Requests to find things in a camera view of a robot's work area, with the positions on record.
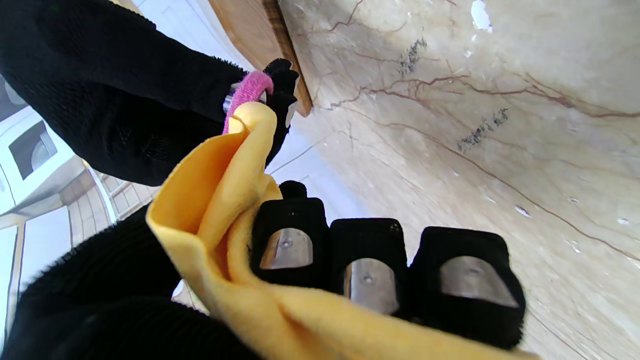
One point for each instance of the brown wooden tray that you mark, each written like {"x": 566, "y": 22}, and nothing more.
{"x": 250, "y": 30}

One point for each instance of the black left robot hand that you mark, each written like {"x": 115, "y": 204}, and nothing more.
{"x": 450, "y": 250}

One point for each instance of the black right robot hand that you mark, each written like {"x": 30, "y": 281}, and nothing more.
{"x": 110, "y": 90}

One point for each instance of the orange cloth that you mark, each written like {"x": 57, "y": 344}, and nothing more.
{"x": 210, "y": 190}

